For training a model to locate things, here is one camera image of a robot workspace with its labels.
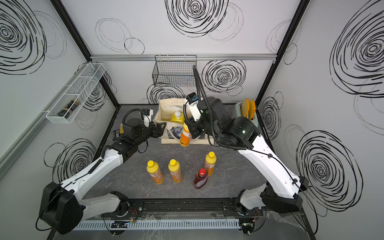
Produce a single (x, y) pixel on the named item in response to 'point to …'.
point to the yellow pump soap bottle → (177, 116)
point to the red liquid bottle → (201, 178)
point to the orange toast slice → (252, 108)
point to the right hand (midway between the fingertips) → (189, 119)
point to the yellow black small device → (116, 133)
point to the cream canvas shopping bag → (162, 114)
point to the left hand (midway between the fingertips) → (161, 123)
